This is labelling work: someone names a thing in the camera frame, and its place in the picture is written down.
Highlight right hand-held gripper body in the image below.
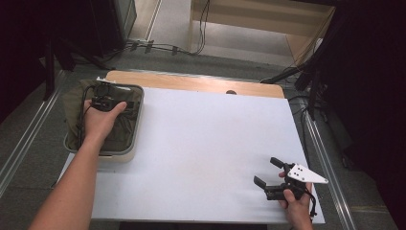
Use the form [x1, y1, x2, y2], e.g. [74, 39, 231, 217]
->
[263, 162, 329, 201]

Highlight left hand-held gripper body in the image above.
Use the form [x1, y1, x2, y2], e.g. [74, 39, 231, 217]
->
[90, 76, 128, 113]

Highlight beige plastic basket grey rim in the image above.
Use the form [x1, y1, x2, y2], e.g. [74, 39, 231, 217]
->
[62, 81, 146, 164]

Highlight olive green pants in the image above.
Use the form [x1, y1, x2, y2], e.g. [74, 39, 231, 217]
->
[62, 79, 144, 152]

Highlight person's left hand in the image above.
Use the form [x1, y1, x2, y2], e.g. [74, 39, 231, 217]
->
[82, 99, 128, 149]

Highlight person's right hand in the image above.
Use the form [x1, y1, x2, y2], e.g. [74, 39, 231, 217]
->
[278, 172, 314, 226]

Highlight black metal stand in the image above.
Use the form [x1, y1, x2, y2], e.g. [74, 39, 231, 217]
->
[259, 47, 331, 122]
[41, 34, 117, 103]

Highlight power strip with plugs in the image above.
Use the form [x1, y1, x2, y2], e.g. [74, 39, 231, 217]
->
[125, 37, 180, 56]

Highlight white table cover board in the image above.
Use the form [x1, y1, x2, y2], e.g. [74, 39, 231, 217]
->
[51, 86, 326, 224]

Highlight black cabinet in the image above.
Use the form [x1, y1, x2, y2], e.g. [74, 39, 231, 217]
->
[87, 0, 138, 59]

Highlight dark curtain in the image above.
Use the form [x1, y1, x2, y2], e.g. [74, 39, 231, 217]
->
[319, 0, 406, 230]

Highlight light wooden desk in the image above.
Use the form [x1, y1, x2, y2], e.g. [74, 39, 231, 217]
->
[188, 0, 337, 67]

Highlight aluminium floor rail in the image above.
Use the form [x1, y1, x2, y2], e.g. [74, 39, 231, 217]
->
[300, 99, 358, 230]
[0, 70, 66, 196]

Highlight left hand-held gripper black cable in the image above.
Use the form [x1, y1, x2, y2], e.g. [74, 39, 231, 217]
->
[76, 83, 99, 151]

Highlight hand-held gripper black cable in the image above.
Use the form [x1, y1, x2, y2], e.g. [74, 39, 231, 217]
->
[304, 188, 318, 219]
[76, 83, 99, 151]

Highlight right hand-held gripper black cable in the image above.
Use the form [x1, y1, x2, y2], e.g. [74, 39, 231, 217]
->
[304, 188, 318, 219]

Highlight thin black room cable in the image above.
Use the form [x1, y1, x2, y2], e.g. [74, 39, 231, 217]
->
[286, 94, 313, 161]

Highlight black hanging cables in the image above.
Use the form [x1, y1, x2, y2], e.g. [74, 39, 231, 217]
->
[194, 0, 212, 56]

